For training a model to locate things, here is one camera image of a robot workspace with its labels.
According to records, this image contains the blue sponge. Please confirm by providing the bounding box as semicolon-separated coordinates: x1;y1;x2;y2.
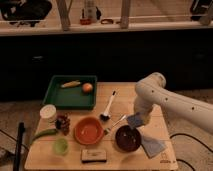
127;113;143;129

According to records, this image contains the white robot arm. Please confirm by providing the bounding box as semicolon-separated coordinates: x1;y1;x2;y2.
134;72;213;135

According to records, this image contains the purple bowl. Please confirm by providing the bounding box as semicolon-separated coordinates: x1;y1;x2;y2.
115;125;141;152

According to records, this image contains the orange bowl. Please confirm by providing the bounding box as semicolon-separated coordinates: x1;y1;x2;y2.
74;117;104;145

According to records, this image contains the blue-grey cloth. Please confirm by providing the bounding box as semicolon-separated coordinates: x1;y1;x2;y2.
141;135;166;158

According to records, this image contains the white dish brush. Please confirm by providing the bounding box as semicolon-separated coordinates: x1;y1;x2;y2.
100;92;116;121

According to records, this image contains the metal fork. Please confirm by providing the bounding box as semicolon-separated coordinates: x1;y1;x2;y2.
104;115;127;135

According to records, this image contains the orange peach fruit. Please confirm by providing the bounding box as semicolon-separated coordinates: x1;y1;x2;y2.
82;83;93;93

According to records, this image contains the wooden block eraser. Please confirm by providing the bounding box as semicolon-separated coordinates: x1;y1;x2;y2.
81;149;107;163

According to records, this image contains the green tray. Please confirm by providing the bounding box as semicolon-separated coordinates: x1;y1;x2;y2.
43;75;97;110

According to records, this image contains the dark grape bunch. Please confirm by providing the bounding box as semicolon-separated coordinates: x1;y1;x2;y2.
55;115;70;135

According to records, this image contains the green cup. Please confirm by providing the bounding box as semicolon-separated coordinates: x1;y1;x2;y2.
53;138;68;155

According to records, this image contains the green chili pepper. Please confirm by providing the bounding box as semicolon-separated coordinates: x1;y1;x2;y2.
32;129;58;141

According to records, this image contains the red round object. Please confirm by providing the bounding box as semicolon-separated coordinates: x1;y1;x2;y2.
80;18;91;25

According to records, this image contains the white bottle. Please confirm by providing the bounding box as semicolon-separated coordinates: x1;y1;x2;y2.
84;0;97;23

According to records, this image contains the black stand pole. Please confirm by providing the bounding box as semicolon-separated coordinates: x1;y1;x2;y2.
13;122;25;171

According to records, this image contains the black bag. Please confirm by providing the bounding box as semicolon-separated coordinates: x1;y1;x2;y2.
0;0;52;21

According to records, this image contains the black cable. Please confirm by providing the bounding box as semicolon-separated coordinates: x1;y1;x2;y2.
169;132;213;171

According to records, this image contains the wooden railing post middle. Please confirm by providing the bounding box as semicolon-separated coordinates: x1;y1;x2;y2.
120;0;131;29

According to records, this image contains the wooden railing post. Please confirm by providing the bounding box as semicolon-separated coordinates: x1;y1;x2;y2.
120;0;131;29
56;0;70;31

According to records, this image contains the wooden railing post left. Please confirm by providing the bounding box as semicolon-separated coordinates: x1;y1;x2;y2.
56;0;70;31

